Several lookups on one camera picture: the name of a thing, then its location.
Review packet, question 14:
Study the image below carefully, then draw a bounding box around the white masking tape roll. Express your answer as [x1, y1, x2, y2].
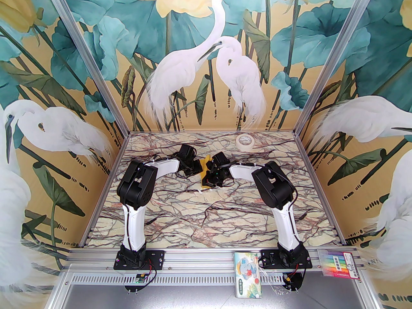
[236, 134, 255, 148]

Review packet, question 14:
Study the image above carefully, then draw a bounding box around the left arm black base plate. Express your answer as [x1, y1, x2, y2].
[114, 250, 165, 271]

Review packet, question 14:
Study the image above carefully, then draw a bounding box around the coloured marker pen pack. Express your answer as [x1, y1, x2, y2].
[317, 249, 362, 281]

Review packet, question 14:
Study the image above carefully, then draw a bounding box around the aluminium front frame rail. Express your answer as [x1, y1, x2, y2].
[63, 246, 367, 273]

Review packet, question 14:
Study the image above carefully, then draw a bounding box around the yellow paper sheet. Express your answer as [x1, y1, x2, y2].
[199, 156, 214, 189]

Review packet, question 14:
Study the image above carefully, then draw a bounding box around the aluminium side frame rail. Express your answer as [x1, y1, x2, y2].
[78, 133, 131, 248]
[295, 133, 348, 247]

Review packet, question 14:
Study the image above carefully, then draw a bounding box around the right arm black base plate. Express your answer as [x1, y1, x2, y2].
[259, 249, 313, 269]

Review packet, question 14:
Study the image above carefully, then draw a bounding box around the aluminium frame post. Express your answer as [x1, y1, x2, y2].
[295, 0, 381, 134]
[41, 0, 131, 134]

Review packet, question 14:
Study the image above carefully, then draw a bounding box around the cartoon elephant tissue pack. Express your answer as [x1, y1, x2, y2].
[233, 252, 263, 298]

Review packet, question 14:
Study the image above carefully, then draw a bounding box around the perforated metal strip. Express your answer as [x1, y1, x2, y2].
[64, 272, 361, 286]

